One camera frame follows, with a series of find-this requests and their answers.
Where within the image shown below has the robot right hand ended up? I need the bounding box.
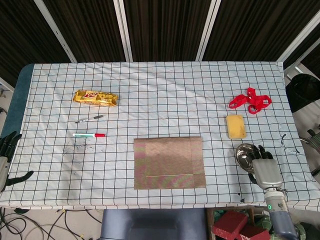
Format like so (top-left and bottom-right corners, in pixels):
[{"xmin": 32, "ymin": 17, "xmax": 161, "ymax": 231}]
[{"xmin": 247, "ymin": 144, "xmax": 284, "ymax": 193}]

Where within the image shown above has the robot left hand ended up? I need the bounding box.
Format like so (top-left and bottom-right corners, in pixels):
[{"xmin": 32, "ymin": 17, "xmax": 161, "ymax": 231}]
[{"xmin": 0, "ymin": 131, "xmax": 35, "ymax": 193}]

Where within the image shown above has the metal bowl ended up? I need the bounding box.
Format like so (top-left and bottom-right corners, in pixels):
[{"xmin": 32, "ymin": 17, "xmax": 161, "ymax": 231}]
[{"xmin": 234, "ymin": 143, "xmax": 261, "ymax": 173}]

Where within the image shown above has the brown woven placemat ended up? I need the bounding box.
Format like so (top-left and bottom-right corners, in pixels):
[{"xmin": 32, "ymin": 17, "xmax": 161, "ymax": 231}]
[{"xmin": 133, "ymin": 136, "xmax": 207, "ymax": 191}]

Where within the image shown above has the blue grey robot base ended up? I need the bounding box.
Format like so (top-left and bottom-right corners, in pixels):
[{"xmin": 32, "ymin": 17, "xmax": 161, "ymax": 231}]
[{"xmin": 100, "ymin": 208, "xmax": 209, "ymax": 240}]

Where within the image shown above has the yellow sponge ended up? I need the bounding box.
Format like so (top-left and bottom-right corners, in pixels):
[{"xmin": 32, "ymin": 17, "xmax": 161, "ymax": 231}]
[{"xmin": 226, "ymin": 114, "xmax": 248, "ymax": 140}]

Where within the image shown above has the metal stool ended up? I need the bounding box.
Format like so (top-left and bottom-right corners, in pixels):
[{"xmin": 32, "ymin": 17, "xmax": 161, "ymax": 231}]
[{"xmin": 301, "ymin": 128, "xmax": 320, "ymax": 152}]

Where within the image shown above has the small red box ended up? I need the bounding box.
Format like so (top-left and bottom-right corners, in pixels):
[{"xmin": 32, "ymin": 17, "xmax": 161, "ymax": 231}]
[{"xmin": 238, "ymin": 224, "xmax": 271, "ymax": 240}]

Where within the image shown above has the red ribbon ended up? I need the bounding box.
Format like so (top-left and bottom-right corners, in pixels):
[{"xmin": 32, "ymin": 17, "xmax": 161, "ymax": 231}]
[{"xmin": 228, "ymin": 87, "xmax": 273, "ymax": 116}]

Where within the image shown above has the wooden crate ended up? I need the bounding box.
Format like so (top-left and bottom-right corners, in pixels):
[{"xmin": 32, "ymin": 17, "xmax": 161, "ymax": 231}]
[{"xmin": 206, "ymin": 206, "xmax": 266, "ymax": 240}]

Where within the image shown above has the black trash bin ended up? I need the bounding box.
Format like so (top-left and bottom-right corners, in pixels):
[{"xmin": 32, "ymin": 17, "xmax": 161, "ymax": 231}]
[{"xmin": 285, "ymin": 73, "xmax": 320, "ymax": 113}]

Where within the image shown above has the red capped white marker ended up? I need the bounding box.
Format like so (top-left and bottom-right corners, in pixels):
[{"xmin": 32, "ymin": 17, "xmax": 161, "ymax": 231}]
[{"xmin": 72, "ymin": 132, "xmax": 106, "ymax": 138}]

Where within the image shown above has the black pen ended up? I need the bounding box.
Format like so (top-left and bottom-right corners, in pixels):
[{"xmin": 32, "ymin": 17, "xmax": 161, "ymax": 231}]
[{"xmin": 75, "ymin": 114, "xmax": 104, "ymax": 124}]

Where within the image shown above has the gold snack packet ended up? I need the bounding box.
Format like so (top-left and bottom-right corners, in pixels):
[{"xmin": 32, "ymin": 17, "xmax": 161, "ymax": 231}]
[{"xmin": 72, "ymin": 89, "xmax": 119, "ymax": 108}]

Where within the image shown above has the dark slatted screen panel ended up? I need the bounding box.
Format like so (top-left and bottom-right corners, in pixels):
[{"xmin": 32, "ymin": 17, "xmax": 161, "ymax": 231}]
[
  {"xmin": 123, "ymin": 0, "xmax": 213, "ymax": 62},
  {"xmin": 42, "ymin": 0, "xmax": 126, "ymax": 63},
  {"xmin": 202, "ymin": 0, "xmax": 320, "ymax": 62},
  {"xmin": 0, "ymin": 0, "xmax": 72, "ymax": 87}
]

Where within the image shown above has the checkered white tablecloth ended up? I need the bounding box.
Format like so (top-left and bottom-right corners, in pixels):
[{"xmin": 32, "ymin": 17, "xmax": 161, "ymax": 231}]
[{"xmin": 0, "ymin": 61, "xmax": 320, "ymax": 212}]

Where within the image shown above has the black floor cable bundle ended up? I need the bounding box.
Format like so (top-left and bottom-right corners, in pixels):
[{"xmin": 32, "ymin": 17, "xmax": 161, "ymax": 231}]
[{"xmin": 0, "ymin": 207, "xmax": 103, "ymax": 240}]

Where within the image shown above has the white screen frame post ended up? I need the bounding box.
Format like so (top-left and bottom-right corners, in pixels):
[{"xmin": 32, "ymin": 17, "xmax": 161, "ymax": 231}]
[
  {"xmin": 33, "ymin": 0, "xmax": 77, "ymax": 63},
  {"xmin": 196, "ymin": 0, "xmax": 222, "ymax": 61},
  {"xmin": 276, "ymin": 11, "xmax": 320, "ymax": 63},
  {"xmin": 113, "ymin": 0, "xmax": 133, "ymax": 62}
]

